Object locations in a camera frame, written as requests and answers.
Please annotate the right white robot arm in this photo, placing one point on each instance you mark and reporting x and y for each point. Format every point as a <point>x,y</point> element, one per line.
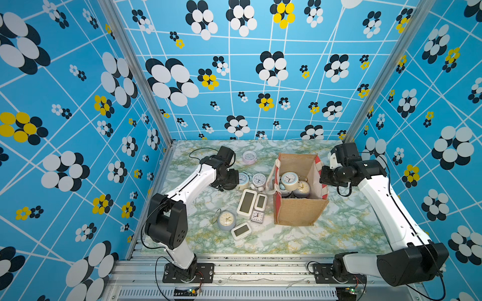
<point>414,257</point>

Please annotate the grey round beige-face clock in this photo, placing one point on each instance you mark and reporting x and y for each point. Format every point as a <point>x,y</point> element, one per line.
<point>303,190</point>

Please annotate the small clear square clock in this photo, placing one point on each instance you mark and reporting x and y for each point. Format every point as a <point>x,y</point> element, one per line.
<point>257,217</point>

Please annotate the grey round clock wire handle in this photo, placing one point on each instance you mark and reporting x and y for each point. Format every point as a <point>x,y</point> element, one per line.
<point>225,220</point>

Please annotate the white bell alarm clock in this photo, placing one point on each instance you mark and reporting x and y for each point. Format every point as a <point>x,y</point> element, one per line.
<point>258,182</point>

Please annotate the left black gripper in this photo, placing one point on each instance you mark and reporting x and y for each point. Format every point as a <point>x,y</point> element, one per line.
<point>234,179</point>

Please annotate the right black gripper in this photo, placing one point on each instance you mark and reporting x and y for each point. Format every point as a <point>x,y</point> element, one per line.
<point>324,179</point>

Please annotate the green circuit board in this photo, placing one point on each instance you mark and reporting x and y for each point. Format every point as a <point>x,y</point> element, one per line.
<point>187,292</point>
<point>346,293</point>

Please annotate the right green circuit board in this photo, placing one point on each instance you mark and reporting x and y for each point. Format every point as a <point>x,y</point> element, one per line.
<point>346,293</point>

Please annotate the small white digital clock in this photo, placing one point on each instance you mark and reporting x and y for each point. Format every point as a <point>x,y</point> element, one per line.
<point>261,202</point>

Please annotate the large white digital clock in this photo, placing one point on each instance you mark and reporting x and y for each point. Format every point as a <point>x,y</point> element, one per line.
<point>246,203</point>

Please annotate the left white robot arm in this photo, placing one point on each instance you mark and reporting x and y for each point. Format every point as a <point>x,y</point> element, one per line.
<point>167,220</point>

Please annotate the blue twin-bell alarm clock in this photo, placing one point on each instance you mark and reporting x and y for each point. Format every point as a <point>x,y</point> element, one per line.
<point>288,181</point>

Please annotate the white twin-bell alarm clock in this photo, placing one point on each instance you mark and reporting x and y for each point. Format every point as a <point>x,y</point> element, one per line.
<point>285,193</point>

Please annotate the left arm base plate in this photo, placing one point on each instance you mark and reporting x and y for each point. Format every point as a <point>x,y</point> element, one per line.
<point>196,273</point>

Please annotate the cream blue round clock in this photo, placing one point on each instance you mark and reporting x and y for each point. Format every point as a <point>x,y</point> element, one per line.
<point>243,181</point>

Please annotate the lowest white digital clock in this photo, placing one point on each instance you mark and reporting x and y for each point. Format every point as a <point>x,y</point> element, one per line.
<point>241,231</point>

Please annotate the pink round alarm clock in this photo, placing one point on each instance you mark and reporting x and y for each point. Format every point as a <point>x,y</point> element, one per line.
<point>249,157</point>

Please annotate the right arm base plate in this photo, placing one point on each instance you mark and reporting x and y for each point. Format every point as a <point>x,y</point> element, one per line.
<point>325,273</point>

